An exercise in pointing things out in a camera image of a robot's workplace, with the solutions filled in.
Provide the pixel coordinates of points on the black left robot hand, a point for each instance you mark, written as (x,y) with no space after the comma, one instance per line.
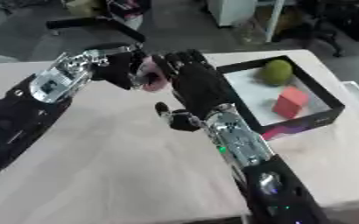
(120,69)

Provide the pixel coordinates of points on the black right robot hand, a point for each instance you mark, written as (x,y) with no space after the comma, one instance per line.
(198,87)

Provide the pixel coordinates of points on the pink soft toy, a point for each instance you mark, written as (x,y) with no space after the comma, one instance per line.
(153,76)

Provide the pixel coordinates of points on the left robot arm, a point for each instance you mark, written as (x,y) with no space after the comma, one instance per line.
(32,108)

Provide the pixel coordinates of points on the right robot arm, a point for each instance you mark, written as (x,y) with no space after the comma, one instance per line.
(259,172)

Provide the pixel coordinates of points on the black box with white inside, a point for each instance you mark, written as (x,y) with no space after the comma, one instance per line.
(279,96)

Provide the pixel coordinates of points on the black office chair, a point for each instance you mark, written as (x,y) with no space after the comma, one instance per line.
(98,22)

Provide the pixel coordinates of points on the green toy ball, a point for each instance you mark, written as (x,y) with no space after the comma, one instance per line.
(277,72)

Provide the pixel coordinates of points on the white cabinet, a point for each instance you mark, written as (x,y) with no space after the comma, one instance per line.
(232,11)

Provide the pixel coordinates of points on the red block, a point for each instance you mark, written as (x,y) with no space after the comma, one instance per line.
(290,102)

